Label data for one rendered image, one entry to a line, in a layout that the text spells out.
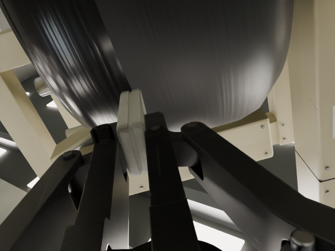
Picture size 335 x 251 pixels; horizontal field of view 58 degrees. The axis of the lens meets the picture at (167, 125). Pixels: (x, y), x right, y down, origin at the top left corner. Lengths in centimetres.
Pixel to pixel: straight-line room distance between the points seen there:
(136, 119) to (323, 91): 48
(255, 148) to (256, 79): 61
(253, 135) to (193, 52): 65
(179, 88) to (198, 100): 3
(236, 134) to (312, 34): 43
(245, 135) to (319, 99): 35
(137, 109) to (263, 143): 79
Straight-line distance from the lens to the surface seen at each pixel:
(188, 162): 15
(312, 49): 58
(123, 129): 16
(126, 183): 16
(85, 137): 105
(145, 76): 31
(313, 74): 60
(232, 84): 35
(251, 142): 94
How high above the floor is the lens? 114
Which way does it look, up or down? 30 degrees up
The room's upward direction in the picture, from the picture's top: 161 degrees clockwise
